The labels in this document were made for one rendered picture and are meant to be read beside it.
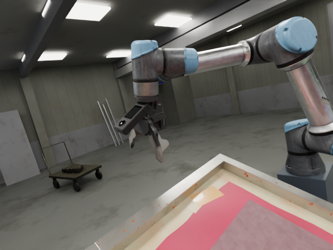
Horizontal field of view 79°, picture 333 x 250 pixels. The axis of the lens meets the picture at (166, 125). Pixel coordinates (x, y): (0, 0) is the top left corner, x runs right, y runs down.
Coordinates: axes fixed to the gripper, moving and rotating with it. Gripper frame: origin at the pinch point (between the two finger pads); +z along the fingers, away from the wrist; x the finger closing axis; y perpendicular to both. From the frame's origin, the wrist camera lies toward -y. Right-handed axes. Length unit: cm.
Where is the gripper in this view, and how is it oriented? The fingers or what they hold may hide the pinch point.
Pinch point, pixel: (143, 156)
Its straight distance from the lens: 67.9
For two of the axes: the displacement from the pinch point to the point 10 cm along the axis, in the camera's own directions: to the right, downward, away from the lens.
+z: 0.1, 9.4, 3.4
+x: -7.3, -2.3, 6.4
